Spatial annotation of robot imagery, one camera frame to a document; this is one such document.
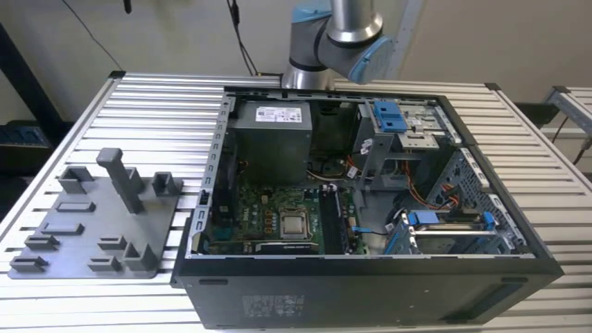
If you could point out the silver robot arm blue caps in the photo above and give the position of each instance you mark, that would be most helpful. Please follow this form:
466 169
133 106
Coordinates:
350 21

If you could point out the grey power supply unit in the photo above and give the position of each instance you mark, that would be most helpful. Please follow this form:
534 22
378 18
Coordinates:
272 152

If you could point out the round black speaker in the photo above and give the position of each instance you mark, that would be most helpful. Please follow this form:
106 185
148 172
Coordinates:
329 167

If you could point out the CPU socket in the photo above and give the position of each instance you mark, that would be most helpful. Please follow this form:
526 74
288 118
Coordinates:
293 210

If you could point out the green motherboard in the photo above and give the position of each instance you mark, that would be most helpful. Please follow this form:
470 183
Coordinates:
258 208

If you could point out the silver CPU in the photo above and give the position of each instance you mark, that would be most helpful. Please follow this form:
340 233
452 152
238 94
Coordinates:
293 225

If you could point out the grey metal disk bay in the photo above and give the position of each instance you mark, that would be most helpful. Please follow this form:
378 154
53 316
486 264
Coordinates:
384 152

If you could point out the black graphics card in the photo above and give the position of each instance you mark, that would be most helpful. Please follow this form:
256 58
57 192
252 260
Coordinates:
286 248

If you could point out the blue disk carrier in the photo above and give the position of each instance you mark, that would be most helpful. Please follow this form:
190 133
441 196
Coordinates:
385 114

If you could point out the black open PC case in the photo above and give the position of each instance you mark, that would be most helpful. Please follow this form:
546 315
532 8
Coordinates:
324 295

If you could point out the grey parts rack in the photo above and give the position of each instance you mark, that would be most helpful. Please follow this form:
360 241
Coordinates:
138 229

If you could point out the hard disk in blue carrier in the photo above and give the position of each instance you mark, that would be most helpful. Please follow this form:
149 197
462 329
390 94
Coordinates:
453 239

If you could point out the black table corner cap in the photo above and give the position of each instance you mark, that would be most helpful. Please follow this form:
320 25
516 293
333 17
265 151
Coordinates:
492 86
116 73

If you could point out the black hanging rod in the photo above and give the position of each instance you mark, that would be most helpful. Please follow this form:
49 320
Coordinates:
126 5

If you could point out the metal slat side table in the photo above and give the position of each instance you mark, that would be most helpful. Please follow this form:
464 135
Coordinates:
573 104

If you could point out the black stand post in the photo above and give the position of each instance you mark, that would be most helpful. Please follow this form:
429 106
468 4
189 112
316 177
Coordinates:
28 76

